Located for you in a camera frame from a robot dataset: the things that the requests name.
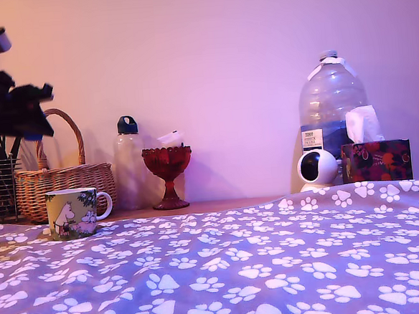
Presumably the cartoon print ceramic mug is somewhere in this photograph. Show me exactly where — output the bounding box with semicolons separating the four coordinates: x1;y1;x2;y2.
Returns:
44;186;115;243

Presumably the clear bottle with dark cap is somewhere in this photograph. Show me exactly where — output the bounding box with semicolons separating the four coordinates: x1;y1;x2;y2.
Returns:
111;114;149;212

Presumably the white packet in goblet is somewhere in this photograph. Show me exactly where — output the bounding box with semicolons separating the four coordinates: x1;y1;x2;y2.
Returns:
155;128;187;150

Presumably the red glass goblet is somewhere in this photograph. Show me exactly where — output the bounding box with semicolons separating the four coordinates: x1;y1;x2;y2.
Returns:
141;145;197;211

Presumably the paw print blanket cloth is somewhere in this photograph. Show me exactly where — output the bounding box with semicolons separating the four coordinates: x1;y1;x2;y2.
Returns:
0;177;419;314

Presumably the large clear water bottle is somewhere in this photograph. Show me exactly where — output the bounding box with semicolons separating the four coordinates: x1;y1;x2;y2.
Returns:
292;48;374;191

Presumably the white tissue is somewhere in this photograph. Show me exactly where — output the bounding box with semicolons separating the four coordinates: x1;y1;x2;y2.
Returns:
344;104;386;145

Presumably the floral tissue box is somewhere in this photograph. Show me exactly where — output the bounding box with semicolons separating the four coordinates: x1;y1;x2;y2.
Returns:
339;138;414;185

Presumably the wicker basket with handle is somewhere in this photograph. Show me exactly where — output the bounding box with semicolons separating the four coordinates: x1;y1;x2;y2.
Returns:
10;103;120;225

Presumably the wire utensil rack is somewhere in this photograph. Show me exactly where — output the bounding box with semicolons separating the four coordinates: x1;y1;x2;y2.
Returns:
0;157;27;224

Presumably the small white round camera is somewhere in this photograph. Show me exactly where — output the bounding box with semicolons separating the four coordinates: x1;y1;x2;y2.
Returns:
295;148;345;194

